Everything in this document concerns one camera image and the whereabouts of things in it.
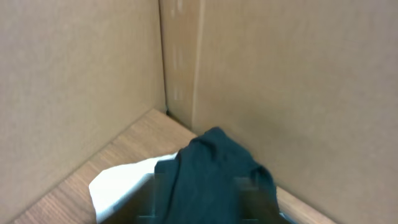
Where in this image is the white folded cloth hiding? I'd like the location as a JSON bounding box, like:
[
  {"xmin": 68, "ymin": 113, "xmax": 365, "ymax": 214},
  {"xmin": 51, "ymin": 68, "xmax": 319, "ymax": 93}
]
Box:
[{"xmin": 88, "ymin": 153, "xmax": 177, "ymax": 223}]

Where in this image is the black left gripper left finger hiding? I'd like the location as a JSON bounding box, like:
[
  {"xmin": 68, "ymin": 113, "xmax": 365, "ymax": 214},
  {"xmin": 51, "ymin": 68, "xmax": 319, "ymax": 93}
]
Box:
[{"xmin": 99, "ymin": 174, "xmax": 159, "ymax": 224}]

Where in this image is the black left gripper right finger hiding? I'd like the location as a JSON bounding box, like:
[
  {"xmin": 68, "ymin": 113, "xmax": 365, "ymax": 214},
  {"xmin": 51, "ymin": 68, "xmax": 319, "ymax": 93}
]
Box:
[{"xmin": 239, "ymin": 185, "xmax": 289, "ymax": 224}]

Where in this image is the black t-shirt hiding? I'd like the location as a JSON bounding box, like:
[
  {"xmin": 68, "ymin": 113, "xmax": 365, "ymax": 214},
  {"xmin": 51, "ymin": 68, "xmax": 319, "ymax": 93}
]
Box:
[{"xmin": 155, "ymin": 128, "xmax": 280, "ymax": 224}]

